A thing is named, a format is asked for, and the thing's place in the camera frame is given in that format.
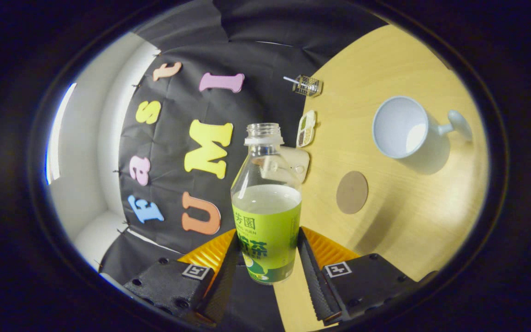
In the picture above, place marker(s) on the white cup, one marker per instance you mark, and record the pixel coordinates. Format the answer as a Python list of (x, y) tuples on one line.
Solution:
[(399, 127)]

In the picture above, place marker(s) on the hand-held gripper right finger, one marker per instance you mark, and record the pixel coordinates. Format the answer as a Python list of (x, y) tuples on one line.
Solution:
[(316, 286)]

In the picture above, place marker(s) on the cream toaster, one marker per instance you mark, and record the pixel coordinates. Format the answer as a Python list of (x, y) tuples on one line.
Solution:
[(300, 159)]

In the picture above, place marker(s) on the clear juice bottle green label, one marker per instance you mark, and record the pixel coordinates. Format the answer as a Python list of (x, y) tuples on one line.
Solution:
[(265, 230)]

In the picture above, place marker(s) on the ceiling light panel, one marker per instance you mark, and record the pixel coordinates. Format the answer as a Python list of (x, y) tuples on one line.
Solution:
[(56, 138)]

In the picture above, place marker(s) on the clear glass holder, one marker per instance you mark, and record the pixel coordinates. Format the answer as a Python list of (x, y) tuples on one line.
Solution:
[(308, 85)]

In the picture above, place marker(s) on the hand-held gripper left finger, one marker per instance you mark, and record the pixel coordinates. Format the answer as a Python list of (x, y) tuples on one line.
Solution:
[(224, 295)]

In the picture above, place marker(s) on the round brown coaster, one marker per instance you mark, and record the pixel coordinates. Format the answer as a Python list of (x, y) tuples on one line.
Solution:
[(352, 192)]

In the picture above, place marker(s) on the white straw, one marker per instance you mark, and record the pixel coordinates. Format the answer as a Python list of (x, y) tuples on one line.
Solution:
[(291, 80)]

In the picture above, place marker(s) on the wooden table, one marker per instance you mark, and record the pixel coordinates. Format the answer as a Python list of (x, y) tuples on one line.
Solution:
[(413, 207)]

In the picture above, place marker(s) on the white compartment tray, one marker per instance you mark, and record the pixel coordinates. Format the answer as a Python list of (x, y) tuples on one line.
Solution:
[(307, 129)]

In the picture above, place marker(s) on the black backdrop cloth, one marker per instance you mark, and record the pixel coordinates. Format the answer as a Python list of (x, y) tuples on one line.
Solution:
[(256, 55)]

